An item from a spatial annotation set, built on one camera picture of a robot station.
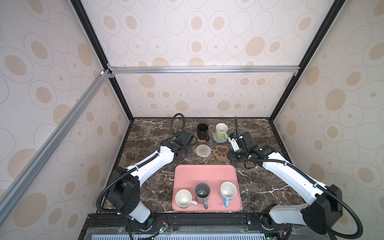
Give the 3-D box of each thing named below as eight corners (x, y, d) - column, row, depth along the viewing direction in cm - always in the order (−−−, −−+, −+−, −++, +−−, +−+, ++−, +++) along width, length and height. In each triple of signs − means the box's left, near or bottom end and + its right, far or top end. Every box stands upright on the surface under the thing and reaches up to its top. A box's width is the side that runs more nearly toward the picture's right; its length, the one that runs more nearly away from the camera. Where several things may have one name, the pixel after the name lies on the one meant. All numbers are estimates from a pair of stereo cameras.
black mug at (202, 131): (197, 142, 107) (197, 134, 100) (197, 132, 114) (197, 123, 106) (208, 142, 107) (209, 134, 100) (207, 132, 114) (208, 123, 106)
